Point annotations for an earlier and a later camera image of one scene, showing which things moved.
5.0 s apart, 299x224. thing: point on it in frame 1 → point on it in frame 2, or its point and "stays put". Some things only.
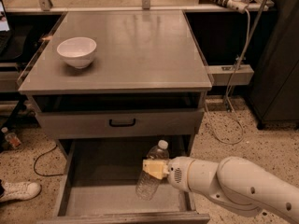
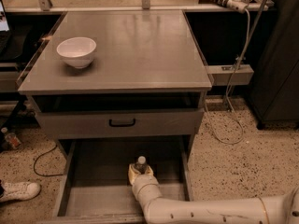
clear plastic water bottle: (147, 184) → (141, 167)
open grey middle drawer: (96, 178) stays put
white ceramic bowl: (78, 51) stays put
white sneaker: (20, 190) stays put
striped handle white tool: (234, 2) stays put
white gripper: (177, 173) → (144, 181)
